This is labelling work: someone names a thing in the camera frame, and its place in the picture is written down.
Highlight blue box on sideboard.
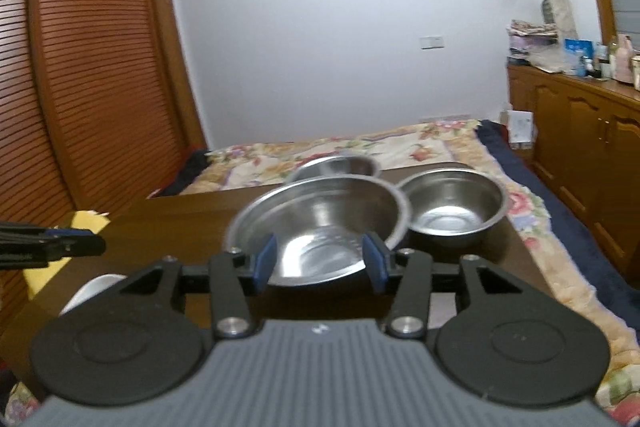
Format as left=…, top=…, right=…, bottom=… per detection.
left=564, top=39, right=594, bottom=77

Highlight white wall switch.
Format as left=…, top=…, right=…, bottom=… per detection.
left=419, top=36, right=445, bottom=50

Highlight steel bowl back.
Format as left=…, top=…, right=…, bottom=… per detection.
left=284, top=153, right=382, bottom=184

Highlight yellow pikachu plush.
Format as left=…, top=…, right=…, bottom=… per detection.
left=22, top=209, right=113, bottom=301

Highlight dark clothes on bed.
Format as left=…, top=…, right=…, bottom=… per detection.
left=155, top=150, right=209, bottom=197

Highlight large steel bowl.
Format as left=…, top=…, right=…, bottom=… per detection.
left=224, top=174, right=412, bottom=287

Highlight wooden sideboard cabinet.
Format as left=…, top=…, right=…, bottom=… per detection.
left=506, top=65, right=640, bottom=287

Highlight pile of folded fabrics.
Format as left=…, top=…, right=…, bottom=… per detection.
left=506, top=20, right=559, bottom=65

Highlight floral bed quilt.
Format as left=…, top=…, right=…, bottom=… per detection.
left=0, top=118, right=640, bottom=427

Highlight small steel bowl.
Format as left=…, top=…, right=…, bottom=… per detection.
left=397, top=167, right=510, bottom=248

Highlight floral tray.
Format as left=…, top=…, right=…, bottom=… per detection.
left=60, top=273, right=126, bottom=315

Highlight pink bottle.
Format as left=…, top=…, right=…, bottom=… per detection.
left=614, top=34, right=634, bottom=84

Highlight white paper box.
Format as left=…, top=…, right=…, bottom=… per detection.
left=500, top=109, right=536, bottom=150

